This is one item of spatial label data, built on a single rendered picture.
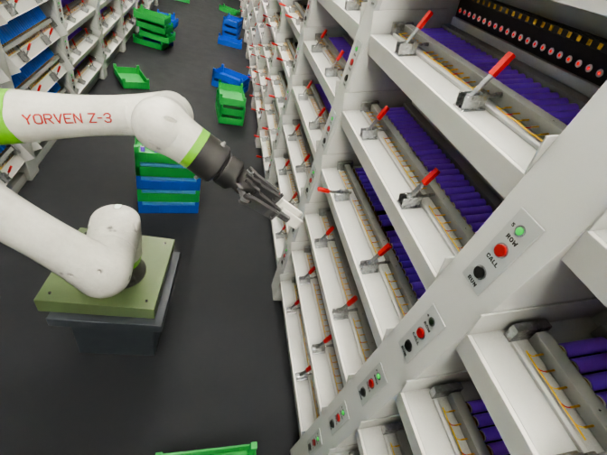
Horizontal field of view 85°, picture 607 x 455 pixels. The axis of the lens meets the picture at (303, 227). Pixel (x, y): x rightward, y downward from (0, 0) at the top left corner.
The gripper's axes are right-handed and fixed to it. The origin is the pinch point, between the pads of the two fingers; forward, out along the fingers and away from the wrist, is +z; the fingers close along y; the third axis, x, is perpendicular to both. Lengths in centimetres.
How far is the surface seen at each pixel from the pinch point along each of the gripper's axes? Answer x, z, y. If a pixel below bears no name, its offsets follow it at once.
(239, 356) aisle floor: -69, 34, -4
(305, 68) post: 13, -1, -98
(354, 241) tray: 6.6, 16.4, 3.9
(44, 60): -85, -102, -134
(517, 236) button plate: 37, 4, 37
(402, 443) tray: -4, 34, 43
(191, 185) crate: -66, -10, -81
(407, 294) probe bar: 13.0, 22.1, 22.1
